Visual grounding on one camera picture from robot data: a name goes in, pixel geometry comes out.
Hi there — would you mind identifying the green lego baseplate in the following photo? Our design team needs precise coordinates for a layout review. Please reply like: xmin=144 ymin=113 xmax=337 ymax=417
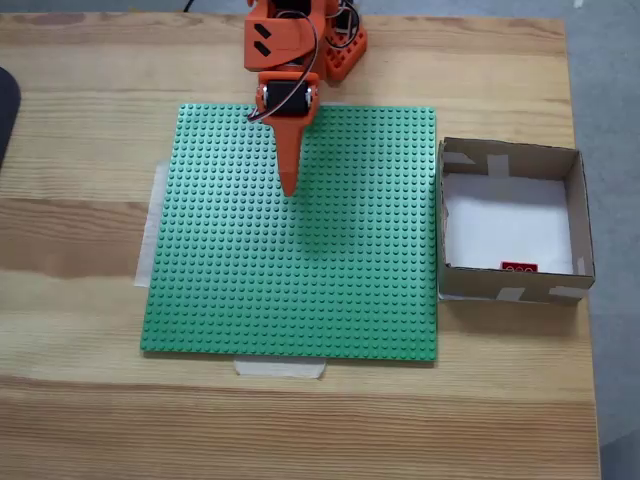
xmin=139 ymin=102 xmax=439 ymax=368

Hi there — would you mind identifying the cardboard box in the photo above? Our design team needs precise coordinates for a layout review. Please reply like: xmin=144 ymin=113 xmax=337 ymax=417
xmin=436 ymin=136 xmax=598 ymax=307

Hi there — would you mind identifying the masking tape strip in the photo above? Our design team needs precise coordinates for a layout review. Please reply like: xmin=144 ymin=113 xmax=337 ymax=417
xmin=133 ymin=159 xmax=171 ymax=290
xmin=233 ymin=358 xmax=329 ymax=381

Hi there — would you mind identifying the white paper sheet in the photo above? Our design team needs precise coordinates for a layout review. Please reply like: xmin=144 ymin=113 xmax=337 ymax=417
xmin=442 ymin=172 xmax=575 ymax=276

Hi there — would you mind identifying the black rounded pad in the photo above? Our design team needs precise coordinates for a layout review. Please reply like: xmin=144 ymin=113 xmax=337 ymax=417
xmin=0 ymin=66 xmax=24 ymax=172

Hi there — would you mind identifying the gripper servo wire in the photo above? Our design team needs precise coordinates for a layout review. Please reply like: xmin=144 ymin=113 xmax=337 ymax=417
xmin=246 ymin=14 xmax=322 ymax=124

